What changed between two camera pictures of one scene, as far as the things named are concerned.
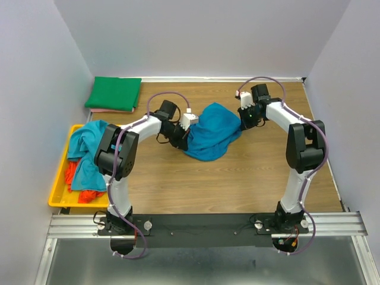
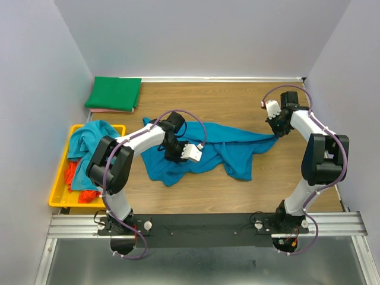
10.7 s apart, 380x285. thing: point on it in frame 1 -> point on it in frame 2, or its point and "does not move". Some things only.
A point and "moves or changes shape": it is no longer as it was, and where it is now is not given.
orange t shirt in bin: (85, 196) does not move
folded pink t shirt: (112, 110) does not move
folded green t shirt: (114, 93) does not move
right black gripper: (246, 124) -> (276, 133)
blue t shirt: (217, 127) moves or changes shape
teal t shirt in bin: (84, 143) does not move
